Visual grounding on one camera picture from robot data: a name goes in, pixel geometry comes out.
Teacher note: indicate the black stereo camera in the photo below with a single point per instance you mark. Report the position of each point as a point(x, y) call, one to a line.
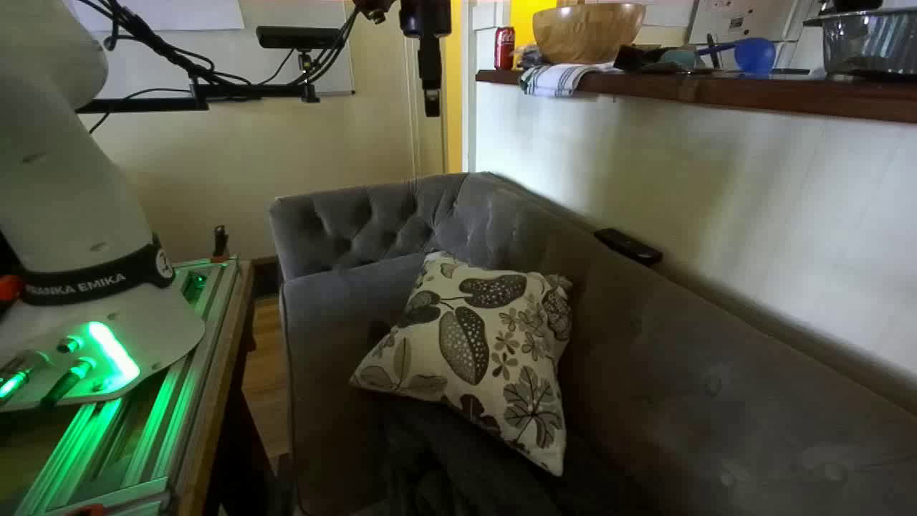
point(299, 38)

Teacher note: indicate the brown wooden shelf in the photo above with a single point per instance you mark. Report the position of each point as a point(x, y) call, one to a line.
point(764, 93)

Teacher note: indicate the striped white cloth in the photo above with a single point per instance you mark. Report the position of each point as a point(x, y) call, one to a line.
point(563, 78)

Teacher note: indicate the aluminium frame robot table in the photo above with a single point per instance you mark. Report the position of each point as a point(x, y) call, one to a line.
point(145, 432)

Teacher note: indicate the white wall board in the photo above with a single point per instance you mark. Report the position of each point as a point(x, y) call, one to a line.
point(173, 54)

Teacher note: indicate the black remote control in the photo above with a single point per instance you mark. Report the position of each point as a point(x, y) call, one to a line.
point(627, 249)

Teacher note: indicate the aluminium foil pan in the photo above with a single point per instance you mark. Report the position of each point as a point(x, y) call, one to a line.
point(868, 45)

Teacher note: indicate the grey tufted sofa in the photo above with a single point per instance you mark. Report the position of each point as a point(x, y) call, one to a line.
point(689, 384)

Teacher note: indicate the dark teal dish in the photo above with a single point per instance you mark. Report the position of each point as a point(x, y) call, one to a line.
point(649, 60)

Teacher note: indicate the dark crumpled blanket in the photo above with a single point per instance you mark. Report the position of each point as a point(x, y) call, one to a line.
point(447, 474)

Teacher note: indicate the small dark knob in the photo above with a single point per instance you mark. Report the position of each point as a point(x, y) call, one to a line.
point(220, 249)

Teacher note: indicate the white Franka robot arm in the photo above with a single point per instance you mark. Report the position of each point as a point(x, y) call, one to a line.
point(57, 190)

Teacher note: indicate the wooden bowl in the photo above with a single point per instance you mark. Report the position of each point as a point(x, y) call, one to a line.
point(589, 32)

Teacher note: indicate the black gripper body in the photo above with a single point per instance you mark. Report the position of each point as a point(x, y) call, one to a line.
point(425, 24)

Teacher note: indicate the blue plastic scoop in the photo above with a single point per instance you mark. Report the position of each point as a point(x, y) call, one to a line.
point(755, 55)

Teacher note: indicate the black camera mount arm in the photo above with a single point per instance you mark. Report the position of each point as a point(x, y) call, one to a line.
point(190, 98)

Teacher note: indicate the white leaf print pillow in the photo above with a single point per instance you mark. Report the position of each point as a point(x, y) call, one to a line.
point(468, 355)

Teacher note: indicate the red drink can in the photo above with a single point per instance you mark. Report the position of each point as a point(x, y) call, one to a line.
point(506, 47)

